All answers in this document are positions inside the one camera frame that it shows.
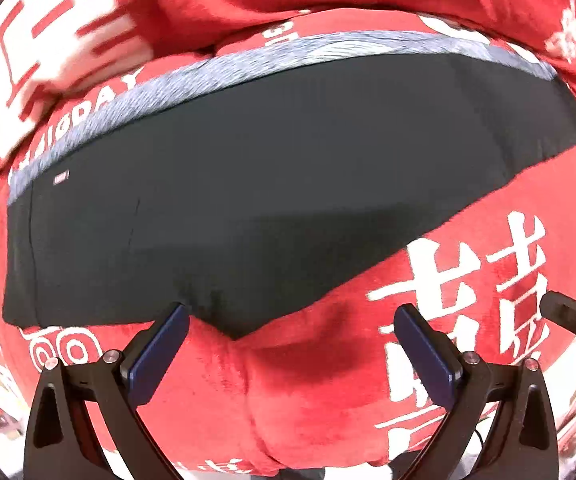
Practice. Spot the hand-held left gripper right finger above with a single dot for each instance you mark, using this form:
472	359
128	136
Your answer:
425	355

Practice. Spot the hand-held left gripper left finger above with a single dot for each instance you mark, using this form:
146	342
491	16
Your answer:
160	347

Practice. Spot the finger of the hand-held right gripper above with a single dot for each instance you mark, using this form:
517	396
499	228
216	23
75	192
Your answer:
570	317

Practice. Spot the black pants with grey waistband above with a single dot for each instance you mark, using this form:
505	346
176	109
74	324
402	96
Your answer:
268	185

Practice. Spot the red printed blanket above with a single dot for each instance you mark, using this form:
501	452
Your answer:
318	375

